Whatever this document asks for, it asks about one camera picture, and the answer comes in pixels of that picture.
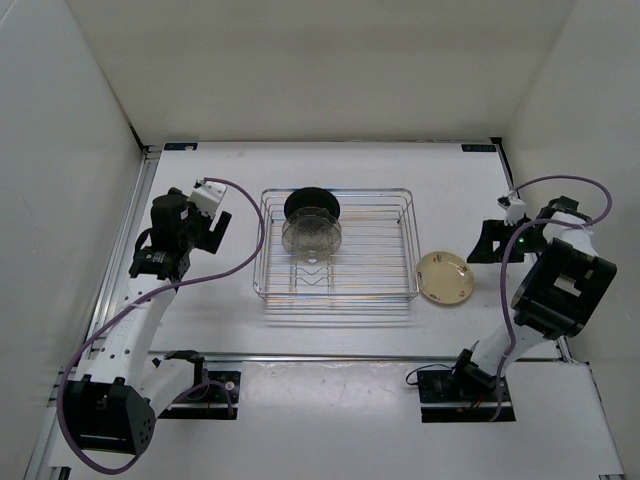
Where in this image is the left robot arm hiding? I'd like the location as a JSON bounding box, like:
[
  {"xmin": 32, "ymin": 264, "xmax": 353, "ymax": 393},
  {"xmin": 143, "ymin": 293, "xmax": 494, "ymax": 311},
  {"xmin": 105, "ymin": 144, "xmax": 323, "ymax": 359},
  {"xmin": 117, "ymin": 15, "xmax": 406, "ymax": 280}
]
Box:
[{"xmin": 63, "ymin": 181, "xmax": 231, "ymax": 456}]

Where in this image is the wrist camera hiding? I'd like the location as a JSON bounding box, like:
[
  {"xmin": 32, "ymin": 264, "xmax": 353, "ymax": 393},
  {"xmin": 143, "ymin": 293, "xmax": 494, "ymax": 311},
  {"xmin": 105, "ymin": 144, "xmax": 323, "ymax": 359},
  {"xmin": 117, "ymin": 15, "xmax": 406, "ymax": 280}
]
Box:
[
  {"xmin": 497, "ymin": 192, "xmax": 526, "ymax": 226},
  {"xmin": 188, "ymin": 178, "xmax": 227, "ymax": 219}
]

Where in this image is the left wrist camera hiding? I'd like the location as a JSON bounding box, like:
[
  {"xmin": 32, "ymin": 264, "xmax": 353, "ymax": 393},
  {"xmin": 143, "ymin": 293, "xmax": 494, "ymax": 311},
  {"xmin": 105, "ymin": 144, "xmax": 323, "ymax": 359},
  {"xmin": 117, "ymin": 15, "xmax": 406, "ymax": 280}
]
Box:
[{"xmin": 188, "ymin": 178, "xmax": 227, "ymax": 219}]

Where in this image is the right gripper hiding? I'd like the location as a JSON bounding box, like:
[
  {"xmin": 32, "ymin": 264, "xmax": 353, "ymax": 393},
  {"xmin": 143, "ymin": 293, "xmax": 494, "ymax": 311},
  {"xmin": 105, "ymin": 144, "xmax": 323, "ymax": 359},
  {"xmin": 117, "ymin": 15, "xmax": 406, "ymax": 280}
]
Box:
[{"xmin": 466, "ymin": 219, "xmax": 548, "ymax": 263}]

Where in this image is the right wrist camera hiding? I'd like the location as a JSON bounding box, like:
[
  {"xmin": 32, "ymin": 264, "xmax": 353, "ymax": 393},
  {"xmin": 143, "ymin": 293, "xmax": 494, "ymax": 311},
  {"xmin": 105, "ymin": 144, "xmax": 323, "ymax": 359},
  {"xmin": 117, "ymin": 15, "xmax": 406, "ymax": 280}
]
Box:
[{"xmin": 497, "ymin": 192, "xmax": 526, "ymax": 226}]

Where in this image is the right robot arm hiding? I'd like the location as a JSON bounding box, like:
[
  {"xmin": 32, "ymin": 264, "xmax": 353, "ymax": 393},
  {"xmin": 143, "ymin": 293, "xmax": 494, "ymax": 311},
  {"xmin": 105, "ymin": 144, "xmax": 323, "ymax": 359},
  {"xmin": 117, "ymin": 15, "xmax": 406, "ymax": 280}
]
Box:
[{"xmin": 449, "ymin": 196, "xmax": 617, "ymax": 400}]

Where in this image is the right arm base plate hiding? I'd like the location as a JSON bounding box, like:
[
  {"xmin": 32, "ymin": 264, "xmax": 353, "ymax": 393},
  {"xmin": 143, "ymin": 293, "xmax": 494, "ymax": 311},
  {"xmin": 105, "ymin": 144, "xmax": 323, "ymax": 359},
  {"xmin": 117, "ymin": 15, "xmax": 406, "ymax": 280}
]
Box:
[{"xmin": 405, "ymin": 364, "xmax": 516, "ymax": 424}]

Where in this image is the black round plate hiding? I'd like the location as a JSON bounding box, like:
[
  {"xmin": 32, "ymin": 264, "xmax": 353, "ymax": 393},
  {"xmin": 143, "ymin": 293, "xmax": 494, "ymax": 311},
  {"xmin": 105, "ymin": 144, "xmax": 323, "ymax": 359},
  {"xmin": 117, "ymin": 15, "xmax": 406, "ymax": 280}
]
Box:
[{"xmin": 284, "ymin": 187, "xmax": 341, "ymax": 219}]

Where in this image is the beige ceramic plate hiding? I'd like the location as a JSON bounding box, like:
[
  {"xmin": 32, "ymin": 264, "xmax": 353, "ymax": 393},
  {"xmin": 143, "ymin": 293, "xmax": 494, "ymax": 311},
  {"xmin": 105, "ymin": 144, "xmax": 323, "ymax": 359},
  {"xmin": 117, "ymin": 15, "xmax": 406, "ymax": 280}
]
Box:
[{"xmin": 416, "ymin": 251, "xmax": 475, "ymax": 306}]

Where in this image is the clear glass plate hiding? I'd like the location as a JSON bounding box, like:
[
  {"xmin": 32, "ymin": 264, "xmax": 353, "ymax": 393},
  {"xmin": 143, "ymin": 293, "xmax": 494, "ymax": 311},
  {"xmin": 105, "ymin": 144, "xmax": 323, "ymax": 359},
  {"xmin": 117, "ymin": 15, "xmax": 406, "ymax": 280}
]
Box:
[
  {"xmin": 281, "ymin": 215, "xmax": 342, "ymax": 264},
  {"xmin": 282, "ymin": 208, "xmax": 342, "ymax": 254}
]

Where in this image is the chrome wire dish rack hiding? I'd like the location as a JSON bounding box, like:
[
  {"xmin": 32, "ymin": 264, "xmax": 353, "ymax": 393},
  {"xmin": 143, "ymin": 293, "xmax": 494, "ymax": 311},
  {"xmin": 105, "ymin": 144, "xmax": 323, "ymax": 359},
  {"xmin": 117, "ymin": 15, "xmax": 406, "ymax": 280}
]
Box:
[{"xmin": 253, "ymin": 188, "xmax": 421, "ymax": 301}]

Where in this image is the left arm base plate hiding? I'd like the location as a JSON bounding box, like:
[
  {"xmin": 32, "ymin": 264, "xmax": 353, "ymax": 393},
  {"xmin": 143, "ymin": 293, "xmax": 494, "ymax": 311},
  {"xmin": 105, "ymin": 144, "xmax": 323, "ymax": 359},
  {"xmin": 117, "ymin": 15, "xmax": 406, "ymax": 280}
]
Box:
[{"xmin": 159, "ymin": 367, "xmax": 242, "ymax": 421}]

